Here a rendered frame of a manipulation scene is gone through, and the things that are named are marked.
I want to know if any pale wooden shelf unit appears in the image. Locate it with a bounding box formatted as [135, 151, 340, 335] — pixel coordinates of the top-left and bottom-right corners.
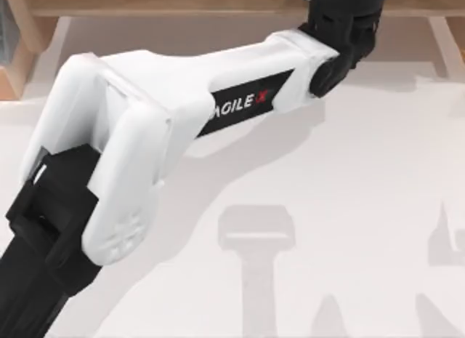
[0, 0, 465, 102]

